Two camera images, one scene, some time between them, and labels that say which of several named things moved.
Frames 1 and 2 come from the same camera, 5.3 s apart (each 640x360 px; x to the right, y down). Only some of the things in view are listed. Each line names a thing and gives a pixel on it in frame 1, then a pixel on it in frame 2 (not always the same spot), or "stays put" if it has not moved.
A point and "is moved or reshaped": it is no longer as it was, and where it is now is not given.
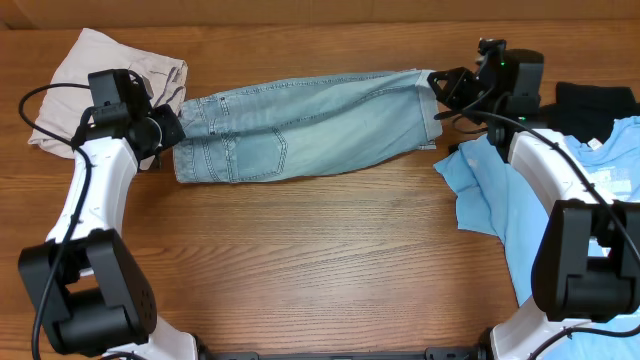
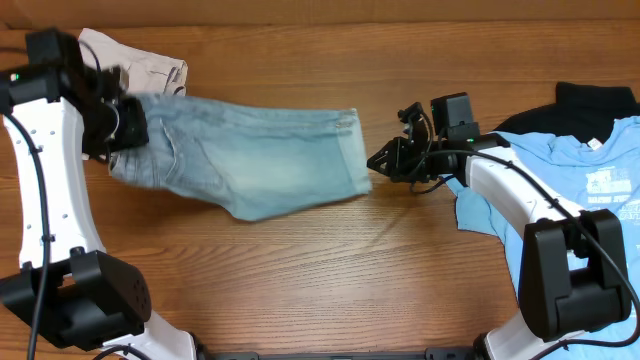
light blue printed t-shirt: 488,195 stays put
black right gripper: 463,85 → 400,160
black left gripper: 170,126 → 132,123
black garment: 587,112 stays put
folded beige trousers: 93,52 stays put
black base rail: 480,352 stays put
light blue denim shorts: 270,130 is moved or reshaped
